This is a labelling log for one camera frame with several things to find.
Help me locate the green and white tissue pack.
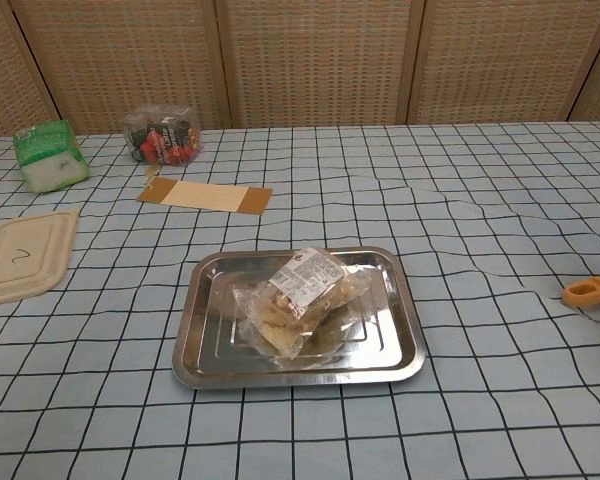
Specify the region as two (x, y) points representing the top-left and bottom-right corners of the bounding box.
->
(12, 119), (91, 195)

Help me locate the clear bag of snacks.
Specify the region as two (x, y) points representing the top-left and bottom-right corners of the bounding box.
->
(231, 246), (374, 372)

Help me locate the stainless steel tray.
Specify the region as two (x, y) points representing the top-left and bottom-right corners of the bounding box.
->
(171, 246), (428, 391)

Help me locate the beige pulp container lid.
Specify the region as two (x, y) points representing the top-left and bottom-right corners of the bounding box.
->
(0, 208), (81, 310)

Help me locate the blue checkered tablecloth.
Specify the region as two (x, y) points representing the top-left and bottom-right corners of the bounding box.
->
(0, 120), (600, 480)

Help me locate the woven rattan folding screen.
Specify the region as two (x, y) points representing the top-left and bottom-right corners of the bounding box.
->
(0, 0), (600, 137)

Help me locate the orange and green tool handle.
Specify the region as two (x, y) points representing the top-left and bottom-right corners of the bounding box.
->
(562, 271), (600, 308)

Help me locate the brown and cream paper card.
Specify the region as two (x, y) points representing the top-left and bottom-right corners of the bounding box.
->
(135, 176), (274, 217)

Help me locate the clear plastic box with clips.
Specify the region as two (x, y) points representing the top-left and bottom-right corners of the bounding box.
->
(122, 103), (205, 166)

